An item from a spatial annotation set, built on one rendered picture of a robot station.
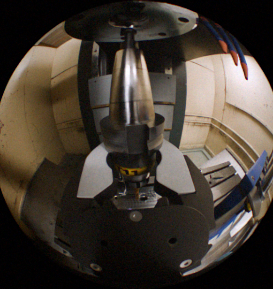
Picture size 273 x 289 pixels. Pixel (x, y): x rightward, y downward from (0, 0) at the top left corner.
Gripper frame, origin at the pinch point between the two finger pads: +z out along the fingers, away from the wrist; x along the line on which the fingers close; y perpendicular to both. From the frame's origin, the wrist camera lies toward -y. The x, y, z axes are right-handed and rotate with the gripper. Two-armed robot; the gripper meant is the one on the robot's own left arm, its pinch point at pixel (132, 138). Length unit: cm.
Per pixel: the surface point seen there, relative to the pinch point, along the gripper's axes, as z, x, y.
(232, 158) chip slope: 26, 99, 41
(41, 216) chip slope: -19, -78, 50
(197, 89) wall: 81, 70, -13
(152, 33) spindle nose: 2.8, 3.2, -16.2
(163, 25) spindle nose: -0.2, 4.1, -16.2
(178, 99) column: 46, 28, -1
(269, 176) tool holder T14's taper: -15.1, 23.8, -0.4
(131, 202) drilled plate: 3.2, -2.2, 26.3
